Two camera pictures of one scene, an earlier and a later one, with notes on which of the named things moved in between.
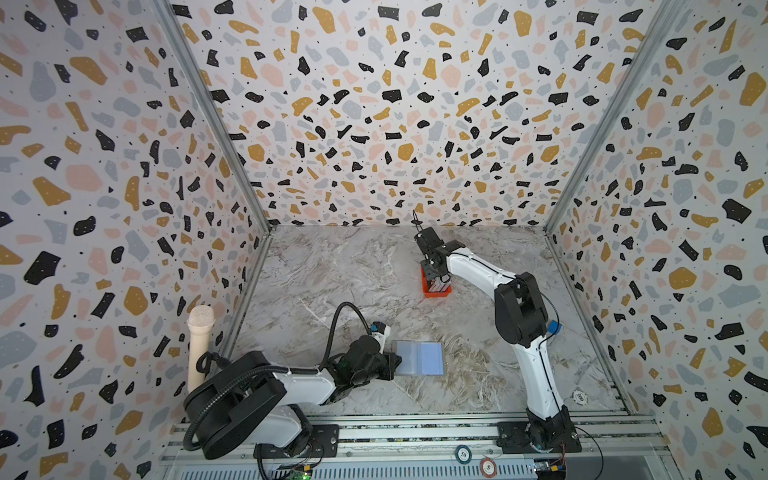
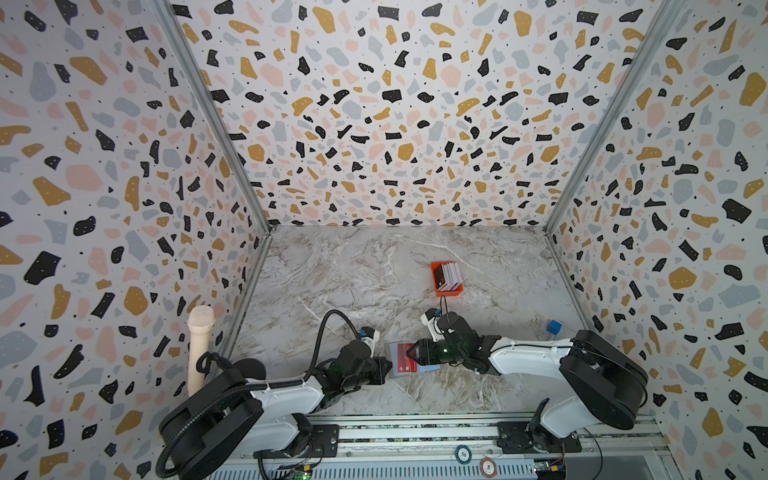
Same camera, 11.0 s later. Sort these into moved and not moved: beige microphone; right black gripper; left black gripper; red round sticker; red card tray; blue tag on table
Moved: right black gripper; red card tray
Not moved: blue tag on table; left black gripper; beige microphone; red round sticker
